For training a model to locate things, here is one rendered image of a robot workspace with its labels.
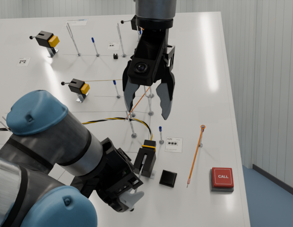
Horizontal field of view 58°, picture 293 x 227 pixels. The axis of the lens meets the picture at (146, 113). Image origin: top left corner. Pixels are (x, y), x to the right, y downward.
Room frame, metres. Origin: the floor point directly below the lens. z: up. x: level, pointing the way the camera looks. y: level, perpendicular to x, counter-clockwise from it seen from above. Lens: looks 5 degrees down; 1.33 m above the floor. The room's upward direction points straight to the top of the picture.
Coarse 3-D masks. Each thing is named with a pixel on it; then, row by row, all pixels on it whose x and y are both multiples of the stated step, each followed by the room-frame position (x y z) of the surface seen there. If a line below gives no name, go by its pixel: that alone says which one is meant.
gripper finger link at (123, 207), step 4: (108, 196) 0.50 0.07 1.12; (108, 200) 0.50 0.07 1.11; (112, 200) 0.50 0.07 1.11; (116, 200) 0.50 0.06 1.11; (108, 204) 0.49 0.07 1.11; (112, 204) 0.49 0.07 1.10; (116, 204) 0.50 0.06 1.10; (120, 204) 0.51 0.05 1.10; (124, 204) 0.53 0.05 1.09; (116, 208) 0.50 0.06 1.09; (120, 208) 0.51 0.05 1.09; (124, 208) 0.53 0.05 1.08; (128, 208) 0.54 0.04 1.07; (120, 212) 0.52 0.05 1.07
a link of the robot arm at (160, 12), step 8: (136, 0) 0.49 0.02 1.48; (144, 0) 0.47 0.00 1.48; (152, 0) 0.46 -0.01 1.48; (160, 0) 0.46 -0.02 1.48; (168, 0) 0.47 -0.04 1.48; (136, 8) 0.49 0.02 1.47; (144, 8) 0.47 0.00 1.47; (152, 8) 0.47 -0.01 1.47; (160, 8) 0.47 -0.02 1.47; (168, 8) 0.47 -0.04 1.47; (144, 16) 0.48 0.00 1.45; (152, 16) 0.48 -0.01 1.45; (160, 16) 0.48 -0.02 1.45; (168, 16) 0.48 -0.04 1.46
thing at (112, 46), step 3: (108, 42) 1.08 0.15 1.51; (111, 42) 1.08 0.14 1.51; (114, 42) 1.07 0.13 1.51; (117, 42) 1.07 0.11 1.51; (120, 42) 1.07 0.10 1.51; (108, 45) 1.06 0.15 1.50; (111, 45) 1.06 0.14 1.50; (114, 45) 1.06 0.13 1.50; (117, 45) 1.06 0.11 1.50; (108, 48) 1.05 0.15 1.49; (111, 48) 1.05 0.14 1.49; (114, 48) 1.05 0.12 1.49; (117, 48) 1.05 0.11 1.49
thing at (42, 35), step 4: (40, 32) 1.01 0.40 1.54; (44, 32) 1.01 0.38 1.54; (48, 32) 1.00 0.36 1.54; (32, 36) 1.04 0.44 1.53; (36, 36) 1.00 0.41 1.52; (40, 36) 0.99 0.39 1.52; (44, 36) 0.99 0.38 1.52; (48, 36) 0.99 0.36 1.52; (36, 40) 1.00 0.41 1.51; (40, 40) 0.99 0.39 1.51; (44, 40) 0.98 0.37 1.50; (48, 40) 0.98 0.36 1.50; (40, 44) 1.01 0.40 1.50; (44, 44) 1.00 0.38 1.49; (48, 44) 0.99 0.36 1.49; (48, 48) 1.04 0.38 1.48; (52, 48) 1.05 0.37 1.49; (52, 52) 1.05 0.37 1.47; (56, 52) 1.06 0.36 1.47; (48, 56) 1.05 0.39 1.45; (52, 56) 1.05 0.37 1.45
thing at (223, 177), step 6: (216, 168) 0.66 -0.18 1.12; (222, 168) 0.66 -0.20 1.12; (228, 168) 0.66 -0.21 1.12; (216, 174) 0.65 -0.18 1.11; (222, 174) 0.65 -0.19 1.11; (228, 174) 0.65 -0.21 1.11; (216, 180) 0.64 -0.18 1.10; (222, 180) 0.64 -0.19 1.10; (228, 180) 0.64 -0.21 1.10; (216, 186) 0.64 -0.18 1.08; (222, 186) 0.64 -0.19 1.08; (228, 186) 0.63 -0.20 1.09
